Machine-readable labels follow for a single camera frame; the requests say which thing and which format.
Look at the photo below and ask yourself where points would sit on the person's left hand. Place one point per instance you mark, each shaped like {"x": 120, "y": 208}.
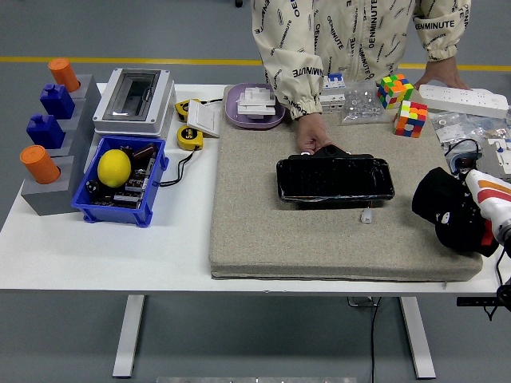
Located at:
{"x": 441, "y": 73}

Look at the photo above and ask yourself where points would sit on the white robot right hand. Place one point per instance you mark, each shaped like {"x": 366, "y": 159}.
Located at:
{"x": 489, "y": 191}

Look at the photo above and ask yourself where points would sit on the person's right hand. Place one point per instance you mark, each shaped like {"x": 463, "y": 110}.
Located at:
{"x": 313, "y": 131}

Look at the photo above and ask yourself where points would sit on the black glossy panel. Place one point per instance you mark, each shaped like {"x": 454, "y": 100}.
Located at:
{"x": 335, "y": 179}

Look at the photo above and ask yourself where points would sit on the black rag with red patch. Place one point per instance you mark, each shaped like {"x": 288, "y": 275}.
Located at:
{"x": 435, "y": 195}

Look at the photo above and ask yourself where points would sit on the person's right forearm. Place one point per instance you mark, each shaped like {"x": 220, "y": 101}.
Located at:
{"x": 293, "y": 80}

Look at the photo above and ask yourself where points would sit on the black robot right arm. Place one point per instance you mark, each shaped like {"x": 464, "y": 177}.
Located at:
{"x": 505, "y": 231}

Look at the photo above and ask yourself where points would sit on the person's left forearm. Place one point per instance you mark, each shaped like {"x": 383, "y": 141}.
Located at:
{"x": 439, "y": 40}

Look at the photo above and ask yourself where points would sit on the white power strip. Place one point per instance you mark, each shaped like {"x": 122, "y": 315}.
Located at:
{"x": 459, "y": 97}

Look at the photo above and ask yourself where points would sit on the white and blue circuit breaker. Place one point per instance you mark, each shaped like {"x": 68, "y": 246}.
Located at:
{"x": 334, "y": 99}

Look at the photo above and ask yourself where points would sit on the multicolour puzzle cube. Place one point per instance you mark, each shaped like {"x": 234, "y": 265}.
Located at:
{"x": 395, "y": 91}
{"x": 411, "y": 119}

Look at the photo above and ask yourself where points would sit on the clear bag of metal nuts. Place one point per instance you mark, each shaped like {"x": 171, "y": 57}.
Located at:
{"x": 361, "y": 105}

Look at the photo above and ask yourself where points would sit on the clear bags of small parts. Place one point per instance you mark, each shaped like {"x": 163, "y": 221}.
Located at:
{"x": 455, "y": 127}

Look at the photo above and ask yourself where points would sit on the stack of white plastic parts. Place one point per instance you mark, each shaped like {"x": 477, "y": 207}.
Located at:
{"x": 255, "y": 101}

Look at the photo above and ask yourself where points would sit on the purple oval dish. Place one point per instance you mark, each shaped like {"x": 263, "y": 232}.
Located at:
{"x": 233, "y": 115}

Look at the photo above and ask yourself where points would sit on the person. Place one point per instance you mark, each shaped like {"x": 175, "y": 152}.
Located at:
{"x": 351, "y": 32}

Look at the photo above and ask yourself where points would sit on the small white connector plug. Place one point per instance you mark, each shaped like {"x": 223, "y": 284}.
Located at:
{"x": 367, "y": 215}

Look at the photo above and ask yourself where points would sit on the black table control box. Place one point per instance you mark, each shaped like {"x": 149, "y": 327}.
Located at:
{"x": 475, "y": 302}

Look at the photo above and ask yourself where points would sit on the grey-brown mat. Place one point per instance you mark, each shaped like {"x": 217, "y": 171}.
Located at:
{"x": 279, "y": 239}

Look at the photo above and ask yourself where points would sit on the yellow tape measure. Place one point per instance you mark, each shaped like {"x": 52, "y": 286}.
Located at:
{"x": 181, "y": 109}
{"x": 189, "y": 137}

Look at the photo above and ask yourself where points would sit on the white table leg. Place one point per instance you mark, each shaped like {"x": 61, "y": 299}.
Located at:
{"x": 127, "y": 339}
{"x": 419, "y": 339}

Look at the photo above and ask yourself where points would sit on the yellow lemon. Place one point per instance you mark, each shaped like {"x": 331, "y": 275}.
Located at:
{"x": 114, "y": 168}

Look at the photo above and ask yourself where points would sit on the blue plastic bin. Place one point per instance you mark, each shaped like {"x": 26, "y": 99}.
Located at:
{"x": 116, "y": 217}

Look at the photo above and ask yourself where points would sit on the orange cylinder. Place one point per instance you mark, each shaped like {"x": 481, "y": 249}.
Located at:
{"x": 40, "y": 164}
{"x": 64, "y": 73}

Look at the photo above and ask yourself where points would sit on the blue plastic block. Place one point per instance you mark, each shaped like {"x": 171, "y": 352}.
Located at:
{"x": 57, "y": 101}
{"x": 45, "y": 131}

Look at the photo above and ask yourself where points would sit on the grey stepped block holder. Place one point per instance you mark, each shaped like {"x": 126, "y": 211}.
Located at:
{"x": 52, "y": 199}

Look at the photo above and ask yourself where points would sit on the white wall switch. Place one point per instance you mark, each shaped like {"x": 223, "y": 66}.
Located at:
{"x": 203, "y": 119}

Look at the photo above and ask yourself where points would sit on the metal bracket under table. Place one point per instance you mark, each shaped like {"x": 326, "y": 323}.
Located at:
{"x": 361, "y": 302}

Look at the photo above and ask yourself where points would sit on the grey electrical enclosure box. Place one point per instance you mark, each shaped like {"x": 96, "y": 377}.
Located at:
{"x": 131, "y": 95}

